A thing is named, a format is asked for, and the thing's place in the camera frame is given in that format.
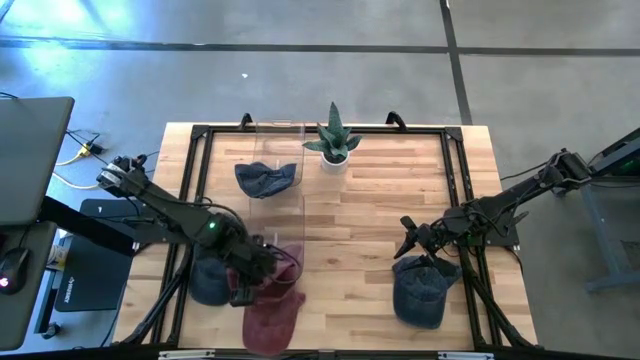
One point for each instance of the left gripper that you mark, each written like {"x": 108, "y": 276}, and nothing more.
{"x": 250, "y": 265}

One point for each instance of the clear acrylic cap organizer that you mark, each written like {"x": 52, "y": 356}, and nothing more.
{"x": 277, "y": 145}
{"x": 280, "y": 220}

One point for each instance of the blue denim baseball cap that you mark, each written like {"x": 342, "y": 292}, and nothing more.
{"x": 265, "y": 181}
{"x": 205, "y": 285}
{"x": 422, "y": 295}

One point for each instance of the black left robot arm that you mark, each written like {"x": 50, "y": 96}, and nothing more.
{"x": 170, "y": 210}

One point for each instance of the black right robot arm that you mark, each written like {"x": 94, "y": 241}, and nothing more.
{"x": 510, "y": 200}

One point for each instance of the grey metal table frame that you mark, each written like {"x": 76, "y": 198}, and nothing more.
{"x": 600, "y": 235}

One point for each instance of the snake plant in white pot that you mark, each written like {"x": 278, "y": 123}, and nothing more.
{"x": 334, "y": 162}

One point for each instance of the grey desk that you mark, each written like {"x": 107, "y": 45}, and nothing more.
{"x": 20, "y": 320}

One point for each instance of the grey flat monitor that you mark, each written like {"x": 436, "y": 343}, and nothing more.
{"x": 30, "y": 160}

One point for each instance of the maroon baseball cap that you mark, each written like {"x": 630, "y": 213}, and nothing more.
{"x": 272, "y": 325}
{"x": 290, "y": 267}

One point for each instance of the silver aluminium bar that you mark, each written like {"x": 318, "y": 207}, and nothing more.
{"x": 185, "y": 354}
{"x": 465, "y": 356}

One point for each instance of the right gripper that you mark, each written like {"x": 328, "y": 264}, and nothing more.
{"x": 432, "y": 235}

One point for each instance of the black computer mouse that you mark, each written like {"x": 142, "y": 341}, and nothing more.
{"x": 12, "y": 270}

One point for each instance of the black metal table frame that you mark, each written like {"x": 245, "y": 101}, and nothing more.
{"x": 325, "y": 131}

